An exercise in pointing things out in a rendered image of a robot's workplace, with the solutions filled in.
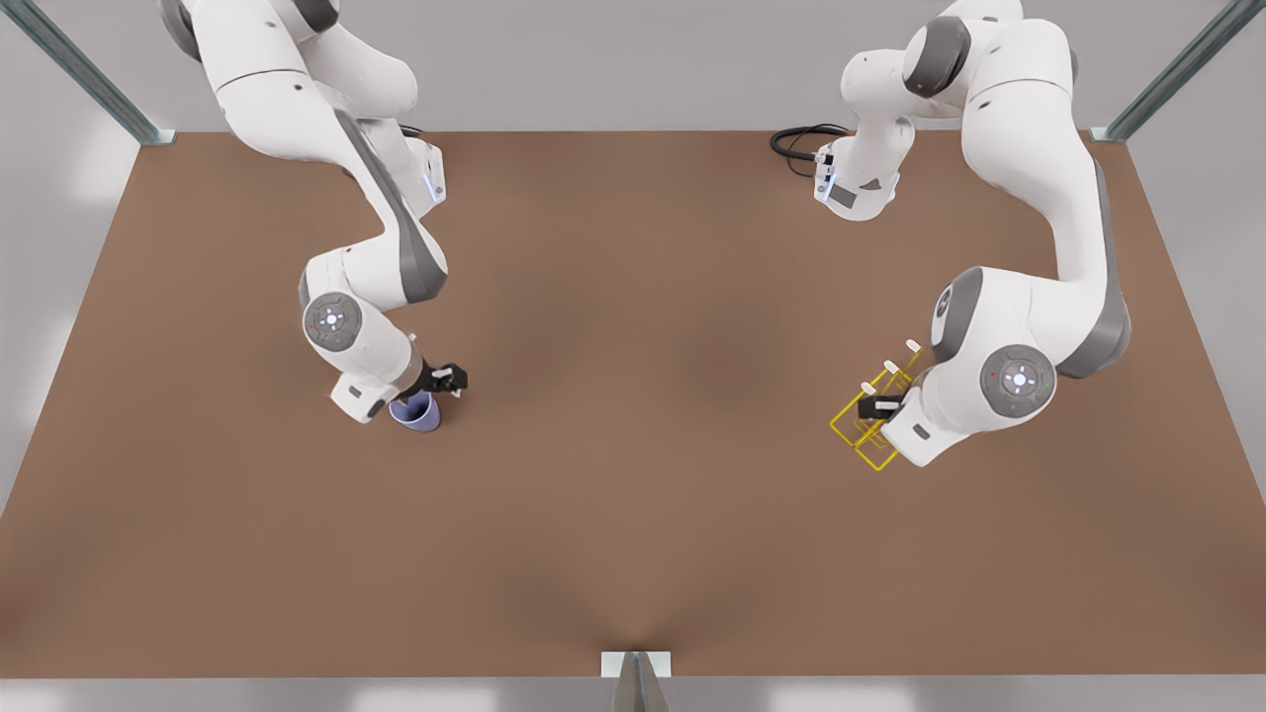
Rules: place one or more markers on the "blue-purple cup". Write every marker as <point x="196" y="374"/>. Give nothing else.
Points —
<point x="415" y="411"/>

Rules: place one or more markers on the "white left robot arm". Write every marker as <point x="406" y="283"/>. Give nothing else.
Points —
<point x="1029" y="198"/>

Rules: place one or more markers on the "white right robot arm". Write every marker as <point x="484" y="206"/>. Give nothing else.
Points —
<point x="376" y="277"/>

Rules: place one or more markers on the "silver frame post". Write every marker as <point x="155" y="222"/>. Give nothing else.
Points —
<point x="1177" y="71"/>
<point x="84" y="71"/>
<point x="636" y="680"/>

